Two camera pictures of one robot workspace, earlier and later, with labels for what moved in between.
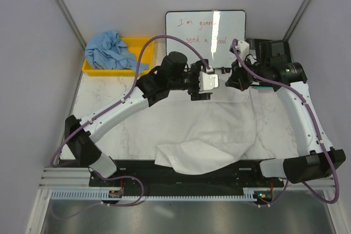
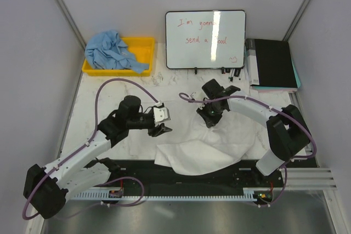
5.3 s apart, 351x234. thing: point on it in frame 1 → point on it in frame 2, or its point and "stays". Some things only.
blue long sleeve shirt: x=106 y=50 stays
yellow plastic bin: x=135 y=46 stays
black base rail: x=154 y=181 stays
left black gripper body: x=193 y=89 → x=143 y=121
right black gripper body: x=245 y=78 → x=210 y=112
